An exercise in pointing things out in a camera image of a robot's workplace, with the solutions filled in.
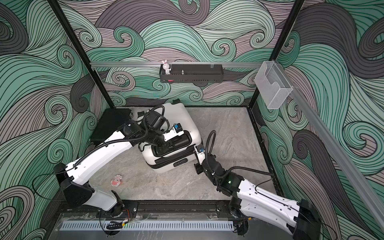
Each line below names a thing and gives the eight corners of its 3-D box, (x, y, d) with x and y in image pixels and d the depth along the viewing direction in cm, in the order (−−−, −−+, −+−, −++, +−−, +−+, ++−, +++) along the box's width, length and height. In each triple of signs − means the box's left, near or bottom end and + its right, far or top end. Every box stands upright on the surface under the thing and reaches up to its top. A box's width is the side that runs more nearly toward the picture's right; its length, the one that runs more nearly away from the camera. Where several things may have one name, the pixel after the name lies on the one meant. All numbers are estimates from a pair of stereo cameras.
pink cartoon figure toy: (112, 186, 82) (109, 184, 80) (115, 176, 86) (113, 174, 83) (120, 186, 82) (118, 184, 80) (123, 176, 86) (121, 174, 83)
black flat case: (90, 144, 100) (85, 139, 95) (105, 113, 118) (102, 108, 114) (122, 144, 100) (119, 139, 95) (132, 113, 118) (130, 108, 114)
